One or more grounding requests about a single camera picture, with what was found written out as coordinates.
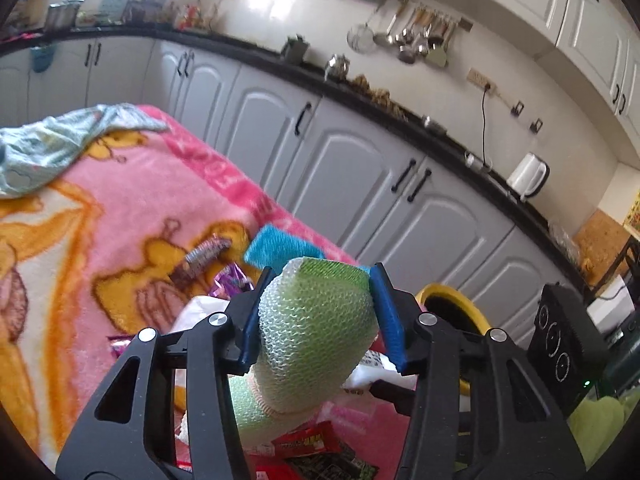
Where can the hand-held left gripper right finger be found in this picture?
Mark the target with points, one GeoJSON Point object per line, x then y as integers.
{"type": "Point", "coordinates": [387, 310]}

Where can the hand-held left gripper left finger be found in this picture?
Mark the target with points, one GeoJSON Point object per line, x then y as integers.
{"type": "Point", "coordinates": [250, 340]}

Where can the yellow trash bin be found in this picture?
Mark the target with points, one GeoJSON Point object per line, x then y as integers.
{"type": "Point", "coordinates": [465, 300]}

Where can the striped brown snack wrapper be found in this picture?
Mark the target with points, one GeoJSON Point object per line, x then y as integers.
{"type": "Point", "coordinates": [200, 260]}

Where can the white plastic bag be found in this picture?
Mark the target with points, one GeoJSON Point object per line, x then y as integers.
{"type": "Point", "coordinates": [205, 310]}

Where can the white printed wrapper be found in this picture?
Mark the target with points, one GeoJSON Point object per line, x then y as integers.
{"type": "Point", "coordinates": [372, 365]}

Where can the purple snack wrapper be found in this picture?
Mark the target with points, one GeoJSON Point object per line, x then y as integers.
{"type": "Point", "coordinates": [230, 280]}

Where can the person's green clothing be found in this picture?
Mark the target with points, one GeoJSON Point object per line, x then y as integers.
{"type": "Point", "coordinates": [600, 425]}

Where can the blue sponge cloth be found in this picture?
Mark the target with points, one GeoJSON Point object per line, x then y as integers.
{"type": "Point", "coordinates": [275, 247]}

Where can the wooden board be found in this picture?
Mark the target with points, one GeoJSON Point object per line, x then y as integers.
{"type": "Point", "coordinates": [597, 235]}

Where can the small red snack wrapper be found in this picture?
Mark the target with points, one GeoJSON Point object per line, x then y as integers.
{"type": "Point", "coordinates": [120, 346]}

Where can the black green snack wrapper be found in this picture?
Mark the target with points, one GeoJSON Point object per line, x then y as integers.
{"type": "Point", "coordinates": [330, 467]}

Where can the row of white cabinet doors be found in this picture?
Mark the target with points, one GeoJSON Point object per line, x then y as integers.
{"type": "Point", "coordinates": [350, 160]}

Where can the black kitchen countertop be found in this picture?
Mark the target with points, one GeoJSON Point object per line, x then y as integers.
{"type": "Point", "coordinates": [450, 152]}

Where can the white electric kettle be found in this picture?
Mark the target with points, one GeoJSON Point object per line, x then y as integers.
{"type": "Point", "coordinates": [525, 175]}

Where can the steel bowl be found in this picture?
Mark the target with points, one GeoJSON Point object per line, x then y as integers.
{"type": "Point", "coordinates": [434, 125]}

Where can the pink printed blanket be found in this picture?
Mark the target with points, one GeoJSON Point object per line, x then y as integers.
{"type": "Point", "coordinates": [100, 210]}

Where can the pile of brown dried food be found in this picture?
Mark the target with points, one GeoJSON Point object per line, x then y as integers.
{"type": "Point", "coordinates": [380, 94]}

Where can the beige power strip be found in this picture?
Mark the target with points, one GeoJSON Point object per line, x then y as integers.
{"type": "Point", "coordinates": [481, 80]}

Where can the steel teapot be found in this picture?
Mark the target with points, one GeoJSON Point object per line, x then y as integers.
{"type": "Point", "coordinates": [337, 66]}

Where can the hanging steel kitchen utensils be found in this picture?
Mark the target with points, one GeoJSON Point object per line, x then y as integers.
{"type": "Point", "coordinates": [410, 47]}

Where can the dark lidded container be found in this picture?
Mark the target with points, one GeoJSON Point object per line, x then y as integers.
{"type": "Point", "coordinates": [295, 50]}

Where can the light teal cloth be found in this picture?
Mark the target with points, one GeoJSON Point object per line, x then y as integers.
{"type": "Point", "coordinates": [45, 145]}

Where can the red condiment bottles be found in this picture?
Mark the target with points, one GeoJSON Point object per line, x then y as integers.
{"type": "Point", "coordinates": [192, 17]}

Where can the blue hanging basket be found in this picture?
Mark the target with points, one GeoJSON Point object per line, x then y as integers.
{"type": "Point", "coordinates": [42, 58]}

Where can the steel pot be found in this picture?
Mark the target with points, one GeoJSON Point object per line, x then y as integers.
{"type": "Point", "coordinates": [63, 13]}

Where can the black chair frame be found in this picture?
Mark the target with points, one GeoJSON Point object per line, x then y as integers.
{"type": "Point", "coordinates": [620, 260]}

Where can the black wall hook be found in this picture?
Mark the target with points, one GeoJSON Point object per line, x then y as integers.
{"type": "Point", "coordinates": [536, 125]}
{"type": "Point", "coordinates": [517, 108]}

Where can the white wall cabinets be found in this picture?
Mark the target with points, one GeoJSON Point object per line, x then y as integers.
{"type": "Point", "coordinates": [590, 30]}

